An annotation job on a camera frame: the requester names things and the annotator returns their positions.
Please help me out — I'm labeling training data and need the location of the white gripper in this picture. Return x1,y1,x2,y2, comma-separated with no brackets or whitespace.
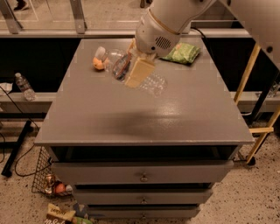
125,10,180,88

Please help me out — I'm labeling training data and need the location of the clear plastic water bottle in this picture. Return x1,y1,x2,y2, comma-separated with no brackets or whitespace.
94,46,167,97

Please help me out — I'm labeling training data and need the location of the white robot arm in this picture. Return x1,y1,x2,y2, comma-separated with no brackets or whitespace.
125,0,280,88

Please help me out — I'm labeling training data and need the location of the small water bottle on ledge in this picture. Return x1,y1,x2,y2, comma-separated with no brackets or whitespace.
15,73,36,102

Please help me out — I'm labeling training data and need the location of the orange fruit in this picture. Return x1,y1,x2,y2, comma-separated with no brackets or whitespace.
93,57,109,70

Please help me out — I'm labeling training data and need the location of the green chip bag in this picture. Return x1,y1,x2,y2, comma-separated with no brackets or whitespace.
163,42,200,64

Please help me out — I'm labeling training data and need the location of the gray drawer cabinet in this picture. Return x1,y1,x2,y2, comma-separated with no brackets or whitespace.
36,38,253,209

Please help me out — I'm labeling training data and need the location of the top gray drawer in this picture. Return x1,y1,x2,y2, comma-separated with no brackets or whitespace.
52,160,234,185

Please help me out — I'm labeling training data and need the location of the gray drawer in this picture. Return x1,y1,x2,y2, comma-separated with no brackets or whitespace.
87,206,200,219
73,189,213,205
52,160,234,185

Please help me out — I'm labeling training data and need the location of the middle gray drawer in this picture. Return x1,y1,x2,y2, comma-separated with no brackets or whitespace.
73,189,213,205

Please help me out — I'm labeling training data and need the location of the bottom gray drawer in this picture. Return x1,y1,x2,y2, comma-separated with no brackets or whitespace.
87,206,200,219

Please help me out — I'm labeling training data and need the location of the black table leg stand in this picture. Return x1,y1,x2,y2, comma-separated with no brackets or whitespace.
1,121,32,178

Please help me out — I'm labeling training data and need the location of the brown snack bag on floor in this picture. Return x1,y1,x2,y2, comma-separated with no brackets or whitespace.
44,203,75,224

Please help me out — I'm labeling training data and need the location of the metal railing frame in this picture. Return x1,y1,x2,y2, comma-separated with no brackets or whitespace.
0,0,252,39

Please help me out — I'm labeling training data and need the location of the black wire basket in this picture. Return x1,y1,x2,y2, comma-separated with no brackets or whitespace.
31,148,73,198

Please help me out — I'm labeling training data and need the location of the yellow wooden ladder frame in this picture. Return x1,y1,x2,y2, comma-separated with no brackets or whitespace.
234,44,280,165

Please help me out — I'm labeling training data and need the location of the black cable on floor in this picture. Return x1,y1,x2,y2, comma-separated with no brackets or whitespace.
0,86,53,178

